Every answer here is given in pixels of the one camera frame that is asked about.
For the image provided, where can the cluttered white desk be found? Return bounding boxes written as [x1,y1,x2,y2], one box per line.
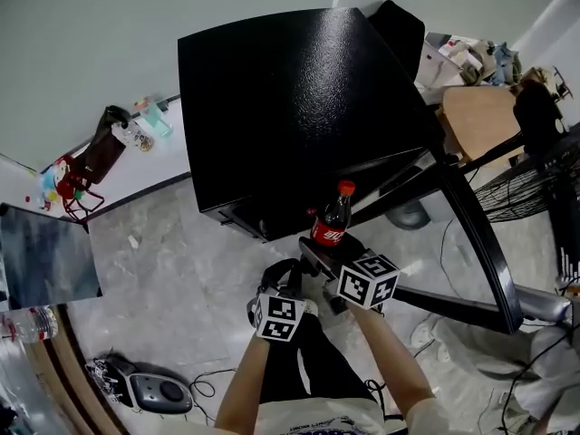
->
[416,32,523,95]

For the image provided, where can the small wooden shelf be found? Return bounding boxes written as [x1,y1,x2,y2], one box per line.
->
[520,64,573,103]

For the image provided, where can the cola bottle with red cap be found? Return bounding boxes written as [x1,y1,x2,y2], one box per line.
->
[310,179,357,247]

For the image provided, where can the person's right forearm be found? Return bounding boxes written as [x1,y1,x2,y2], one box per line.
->
[348,305,437,421]

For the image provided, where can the brown bag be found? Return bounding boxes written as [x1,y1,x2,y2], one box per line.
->
[72,105,133,186]

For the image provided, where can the person's left forearm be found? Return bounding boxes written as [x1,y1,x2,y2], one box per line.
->
[215,333,273,430]

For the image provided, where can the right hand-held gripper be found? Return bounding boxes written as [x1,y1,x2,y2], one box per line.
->
[298,236,402,314]

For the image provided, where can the person's white printed shirt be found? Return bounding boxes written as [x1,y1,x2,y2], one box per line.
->
[158,396,454,435]

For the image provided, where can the black floor fan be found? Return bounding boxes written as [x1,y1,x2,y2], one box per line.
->
[387,79,580,231]

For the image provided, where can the small colourful toys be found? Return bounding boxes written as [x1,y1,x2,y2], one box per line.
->
[25,169,61,212]

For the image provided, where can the light wooden table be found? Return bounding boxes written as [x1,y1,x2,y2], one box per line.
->
[441,84,527,163]

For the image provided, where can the red doll bag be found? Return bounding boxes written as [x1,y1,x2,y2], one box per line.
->
[53,154,106,224]

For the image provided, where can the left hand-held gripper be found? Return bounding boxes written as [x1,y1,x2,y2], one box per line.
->
[246,259,319,343]

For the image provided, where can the grey hand-held device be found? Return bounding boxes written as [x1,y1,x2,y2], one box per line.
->
[516,285,575,324]
[84,353,194,416]

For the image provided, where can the green water bottle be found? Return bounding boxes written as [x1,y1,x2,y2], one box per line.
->
[133,97,175,140]

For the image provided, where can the black chair back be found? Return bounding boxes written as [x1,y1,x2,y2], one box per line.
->
[367,0,427,82]

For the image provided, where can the white patterned bottle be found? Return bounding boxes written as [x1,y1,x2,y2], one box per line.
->
[111,120,156,154]

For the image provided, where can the black floor cable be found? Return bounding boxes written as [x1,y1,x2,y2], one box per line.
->
[188,368,237,426]

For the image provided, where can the person's black trousers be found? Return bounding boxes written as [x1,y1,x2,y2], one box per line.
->
[257,313,378,403]

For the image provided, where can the clear water bottle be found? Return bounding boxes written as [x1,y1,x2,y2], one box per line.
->
[0,305,60,345]

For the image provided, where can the black beverage fridge cabinet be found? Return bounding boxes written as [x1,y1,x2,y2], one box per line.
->
[177,6,527,334]

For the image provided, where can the round wooden table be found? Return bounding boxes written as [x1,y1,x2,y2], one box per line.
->
[26,305,124,435]

